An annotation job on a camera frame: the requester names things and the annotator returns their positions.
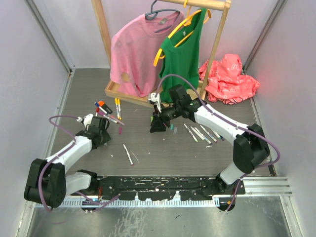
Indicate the crumpled coral pink cloth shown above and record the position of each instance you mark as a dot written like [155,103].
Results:
[227,84]

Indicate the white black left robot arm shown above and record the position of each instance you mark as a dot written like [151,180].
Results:
[47,182]

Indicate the green tank top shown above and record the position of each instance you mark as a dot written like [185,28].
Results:
[179,53]

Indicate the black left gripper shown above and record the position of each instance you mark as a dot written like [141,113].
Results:
[105,138]

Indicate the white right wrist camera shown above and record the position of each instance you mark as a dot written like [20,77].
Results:
[154,99]

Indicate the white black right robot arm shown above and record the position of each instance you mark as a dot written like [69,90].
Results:
[250,148]

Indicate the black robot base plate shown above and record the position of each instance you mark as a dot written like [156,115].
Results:
[160,188]

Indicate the white pen magenta tip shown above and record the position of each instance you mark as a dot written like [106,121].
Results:
[128,154]

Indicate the slotted cable duct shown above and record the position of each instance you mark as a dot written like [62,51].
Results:
[79,202]

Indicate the teal capped white marker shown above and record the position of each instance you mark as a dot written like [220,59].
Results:
[216,134]

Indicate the pink t-shirt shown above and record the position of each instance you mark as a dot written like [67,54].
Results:
[133,50]

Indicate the thin white pen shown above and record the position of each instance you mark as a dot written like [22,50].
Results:
[201,134]

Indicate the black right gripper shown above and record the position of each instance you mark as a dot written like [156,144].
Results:
[157,125]

